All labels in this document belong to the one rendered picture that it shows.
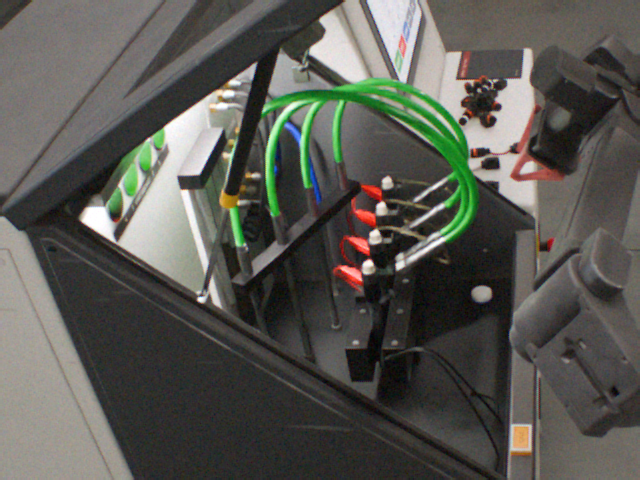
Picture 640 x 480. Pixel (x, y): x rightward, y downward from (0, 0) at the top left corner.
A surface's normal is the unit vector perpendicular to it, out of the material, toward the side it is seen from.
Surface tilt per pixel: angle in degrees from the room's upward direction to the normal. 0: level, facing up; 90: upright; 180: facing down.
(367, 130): 90
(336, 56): 90
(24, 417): 90
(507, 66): 0
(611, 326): 39
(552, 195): 0
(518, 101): 0
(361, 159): 90
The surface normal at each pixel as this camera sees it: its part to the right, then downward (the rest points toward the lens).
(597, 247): 0.49, -0.63
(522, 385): -0.15, -0.80
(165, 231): 0.97, -0.02
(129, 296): -0.18, 0.60
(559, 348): -0.73, 0.08
